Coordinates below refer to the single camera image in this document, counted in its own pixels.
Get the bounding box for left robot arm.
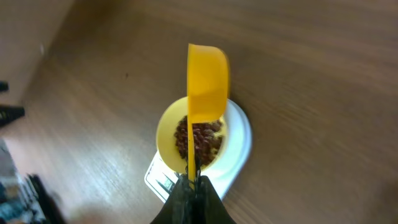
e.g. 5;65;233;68
0;104;25;127

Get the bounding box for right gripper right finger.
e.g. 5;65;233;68
194;175;236;224

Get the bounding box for white digital kitchen scale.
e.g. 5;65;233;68
144;100;252;202

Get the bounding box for red beans in bowl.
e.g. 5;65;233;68
174;116;224;166

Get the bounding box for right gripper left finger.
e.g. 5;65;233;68
150;174;194;224

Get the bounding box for yellow measuring scoop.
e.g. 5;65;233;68
187;44;229;187

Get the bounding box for yellow plastic bowl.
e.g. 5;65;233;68
156;97;228;174

